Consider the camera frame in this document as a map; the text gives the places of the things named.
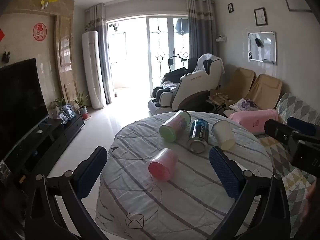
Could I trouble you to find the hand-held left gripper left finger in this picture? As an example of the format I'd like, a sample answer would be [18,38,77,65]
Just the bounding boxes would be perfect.
[25,146,108,240]

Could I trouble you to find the blue drink can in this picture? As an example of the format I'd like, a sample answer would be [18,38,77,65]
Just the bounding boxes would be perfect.
[187,119,209,153]

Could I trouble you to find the white standing air conditioner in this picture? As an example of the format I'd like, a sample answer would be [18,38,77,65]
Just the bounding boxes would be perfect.
[82,31,107,109]

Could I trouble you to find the beige folding chairs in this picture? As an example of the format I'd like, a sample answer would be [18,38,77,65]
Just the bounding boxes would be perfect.
[220,67,257,107]

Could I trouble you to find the glass balcony door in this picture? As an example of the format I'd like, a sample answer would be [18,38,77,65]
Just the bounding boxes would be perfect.
[147,17,190,98]

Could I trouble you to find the white cup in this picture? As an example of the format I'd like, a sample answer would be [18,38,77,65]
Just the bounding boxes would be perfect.
[211,120,236,151]

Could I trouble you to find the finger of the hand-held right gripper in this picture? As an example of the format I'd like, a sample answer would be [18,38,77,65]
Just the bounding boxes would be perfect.
[287,117,320,142]
[264,119,300,153]

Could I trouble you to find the white massage chair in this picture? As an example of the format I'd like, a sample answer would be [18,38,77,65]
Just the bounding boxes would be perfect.
[148,54,225,116]

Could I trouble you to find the red round paper cutting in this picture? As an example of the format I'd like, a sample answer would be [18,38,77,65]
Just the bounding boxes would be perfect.
[33,22,47,41]

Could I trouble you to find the patterned sofa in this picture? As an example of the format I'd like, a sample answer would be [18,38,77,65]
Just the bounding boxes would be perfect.
[259,92,320,222]

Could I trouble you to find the wall whiteboard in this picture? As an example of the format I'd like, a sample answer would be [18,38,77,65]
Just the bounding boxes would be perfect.
[248,31,277,66]

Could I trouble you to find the small potted plant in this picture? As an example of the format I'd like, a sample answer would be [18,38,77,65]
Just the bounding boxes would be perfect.
[49,97,66,113]

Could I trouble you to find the tan sofa cushion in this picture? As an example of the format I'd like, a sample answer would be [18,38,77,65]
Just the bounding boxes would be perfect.
[246,74,283,111]

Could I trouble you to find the pink pillow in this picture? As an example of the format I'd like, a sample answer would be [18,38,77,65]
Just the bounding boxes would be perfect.
[228,109,279,136]

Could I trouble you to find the white and purple pillow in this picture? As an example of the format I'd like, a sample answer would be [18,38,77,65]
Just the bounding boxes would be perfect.
[228,98,258,112]

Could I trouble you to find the black television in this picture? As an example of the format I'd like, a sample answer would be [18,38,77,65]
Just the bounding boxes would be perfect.
[0,58,49,161]

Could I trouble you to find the person's right forearm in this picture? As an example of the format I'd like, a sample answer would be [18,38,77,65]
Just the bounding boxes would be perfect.
[304,180,319,221]

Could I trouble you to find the potted green plant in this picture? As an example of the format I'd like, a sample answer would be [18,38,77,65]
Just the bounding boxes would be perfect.
[73,91,90,117]

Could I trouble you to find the white cloth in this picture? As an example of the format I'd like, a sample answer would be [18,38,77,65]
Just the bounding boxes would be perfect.
[194,54,223,76]

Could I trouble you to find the round table with striped cloth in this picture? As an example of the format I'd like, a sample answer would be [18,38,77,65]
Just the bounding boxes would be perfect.
[95,111,274,240]

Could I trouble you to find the standing photo frames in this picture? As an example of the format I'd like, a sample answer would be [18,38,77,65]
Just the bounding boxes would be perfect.
[57,103,77,126]

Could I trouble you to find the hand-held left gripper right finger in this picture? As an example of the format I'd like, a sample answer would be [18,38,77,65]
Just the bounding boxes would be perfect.
[209,146,292,240]

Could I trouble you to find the medium black picture frame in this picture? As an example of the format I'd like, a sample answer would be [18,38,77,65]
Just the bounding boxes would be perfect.
[254,7,268,27]

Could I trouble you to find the green and pink cup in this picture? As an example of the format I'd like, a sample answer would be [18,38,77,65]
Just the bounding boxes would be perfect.
[159,110,192,143]

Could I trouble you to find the black television cabinet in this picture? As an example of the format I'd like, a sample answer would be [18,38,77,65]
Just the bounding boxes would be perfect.
[0,115,85,183]

